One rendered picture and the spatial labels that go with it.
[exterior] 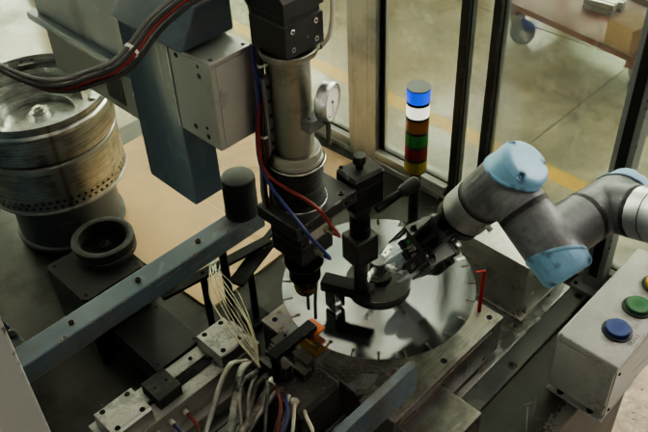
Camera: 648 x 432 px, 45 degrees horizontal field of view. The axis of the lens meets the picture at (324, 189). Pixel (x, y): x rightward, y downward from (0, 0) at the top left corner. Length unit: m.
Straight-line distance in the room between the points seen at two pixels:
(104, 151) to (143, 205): 0.26
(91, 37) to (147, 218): 0.64
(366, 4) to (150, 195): 0.68
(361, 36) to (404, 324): 0.73
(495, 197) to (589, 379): 0.46
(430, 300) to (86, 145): 0.74
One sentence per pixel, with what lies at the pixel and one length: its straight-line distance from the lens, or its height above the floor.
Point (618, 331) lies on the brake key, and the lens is 1.40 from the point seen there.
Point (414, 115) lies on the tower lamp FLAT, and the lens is 1.46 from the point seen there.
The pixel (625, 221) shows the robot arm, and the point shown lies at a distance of 1.11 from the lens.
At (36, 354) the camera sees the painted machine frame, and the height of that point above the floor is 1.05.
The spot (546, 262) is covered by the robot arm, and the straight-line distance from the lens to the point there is 1.06.
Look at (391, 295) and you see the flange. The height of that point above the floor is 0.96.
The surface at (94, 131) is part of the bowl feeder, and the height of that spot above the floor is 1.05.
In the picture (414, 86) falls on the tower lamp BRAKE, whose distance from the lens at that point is 1.45.
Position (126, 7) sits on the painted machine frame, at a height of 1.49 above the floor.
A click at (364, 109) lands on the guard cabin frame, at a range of 1.86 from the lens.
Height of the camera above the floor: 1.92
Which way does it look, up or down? 39 degrees down
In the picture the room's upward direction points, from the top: 3 degrees counter-clockwise
